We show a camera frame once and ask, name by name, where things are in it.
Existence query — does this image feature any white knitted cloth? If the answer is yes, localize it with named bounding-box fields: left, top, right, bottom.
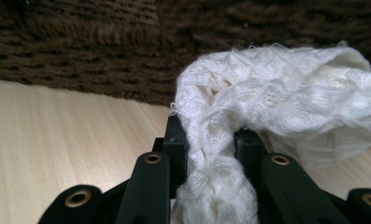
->
left=170, top=40, right=371, bottom=224

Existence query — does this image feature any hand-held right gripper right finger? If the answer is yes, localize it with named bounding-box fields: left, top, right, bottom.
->
left=234, top=128, right=266, bottom=188

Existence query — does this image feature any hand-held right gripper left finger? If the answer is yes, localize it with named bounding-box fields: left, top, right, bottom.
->
left=152, top=114, right=189, bottom=200

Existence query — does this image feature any brown woven basket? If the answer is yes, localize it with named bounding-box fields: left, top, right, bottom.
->
left=0, top=0, right=371, bottom=106

